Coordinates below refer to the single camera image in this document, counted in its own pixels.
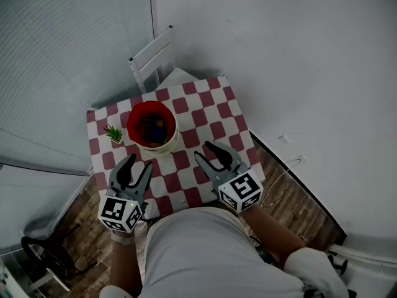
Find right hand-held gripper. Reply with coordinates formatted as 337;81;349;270
193;140;265;214

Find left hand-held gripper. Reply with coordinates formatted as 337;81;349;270
97;153;154;233

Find pile of colourful wooden blocks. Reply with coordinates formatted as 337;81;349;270
137;114;171;146

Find person's left forearm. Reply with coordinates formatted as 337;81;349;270
108;239;144;295

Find person's right forearm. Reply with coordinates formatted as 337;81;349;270
238;203;307;270

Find cream bucket with coloured shapes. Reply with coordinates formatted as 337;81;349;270
126;101;181;158

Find red and white checkered tablecloth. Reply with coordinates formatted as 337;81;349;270
86;76;266;220

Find small green potted plant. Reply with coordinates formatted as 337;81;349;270
102;124;125;145

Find beige wristband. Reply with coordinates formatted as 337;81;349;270
110;229;136;246

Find red fabric bucket liner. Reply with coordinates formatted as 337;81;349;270
126;101;177;147

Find person's white shirt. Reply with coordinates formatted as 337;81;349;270
99;206;350;298

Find black stool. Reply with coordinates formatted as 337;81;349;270
20;223;97;282

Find white window blinds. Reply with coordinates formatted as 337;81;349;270
0;0;156;176

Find white wooden chair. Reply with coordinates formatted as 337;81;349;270
128;25;200;95

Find white cable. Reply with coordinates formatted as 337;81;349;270
259;158;304;210

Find white wall outlet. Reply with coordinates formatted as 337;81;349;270
277;134;308;165

